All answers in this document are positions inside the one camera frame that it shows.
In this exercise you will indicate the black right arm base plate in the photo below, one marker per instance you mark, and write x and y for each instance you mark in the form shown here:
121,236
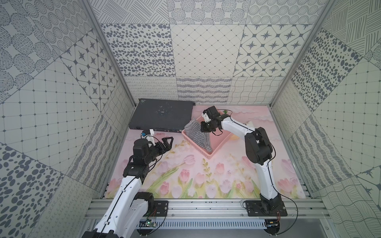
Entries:
256,208

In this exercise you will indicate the aluminium front rail frame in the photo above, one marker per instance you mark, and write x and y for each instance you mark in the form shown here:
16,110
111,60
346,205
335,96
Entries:
225,218

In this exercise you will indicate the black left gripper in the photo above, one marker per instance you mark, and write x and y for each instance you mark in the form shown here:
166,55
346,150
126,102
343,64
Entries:
160,146

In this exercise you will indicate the grey striped square dishcloth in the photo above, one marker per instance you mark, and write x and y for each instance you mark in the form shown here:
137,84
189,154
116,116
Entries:
202,139

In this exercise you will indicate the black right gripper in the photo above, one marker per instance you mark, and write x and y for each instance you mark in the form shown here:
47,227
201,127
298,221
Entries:
203,129

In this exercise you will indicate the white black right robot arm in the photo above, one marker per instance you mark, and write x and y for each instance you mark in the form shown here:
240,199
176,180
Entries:
258,150

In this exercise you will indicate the small green circuit board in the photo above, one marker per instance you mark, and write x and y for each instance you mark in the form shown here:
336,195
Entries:
148,224

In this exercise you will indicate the dark grey network switch box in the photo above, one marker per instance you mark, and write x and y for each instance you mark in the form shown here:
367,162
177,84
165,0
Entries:
161,115

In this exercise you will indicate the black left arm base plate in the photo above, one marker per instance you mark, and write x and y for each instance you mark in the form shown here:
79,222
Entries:
157,208

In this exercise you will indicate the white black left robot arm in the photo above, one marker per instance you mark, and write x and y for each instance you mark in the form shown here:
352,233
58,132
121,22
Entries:
131,208

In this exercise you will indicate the pink perforated plastic basket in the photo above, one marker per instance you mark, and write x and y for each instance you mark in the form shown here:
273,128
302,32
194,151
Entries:
217,141

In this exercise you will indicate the black round connector under rail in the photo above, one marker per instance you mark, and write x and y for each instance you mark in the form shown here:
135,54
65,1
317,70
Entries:
272,227

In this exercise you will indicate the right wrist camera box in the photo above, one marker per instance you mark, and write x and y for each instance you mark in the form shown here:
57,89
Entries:
210,114

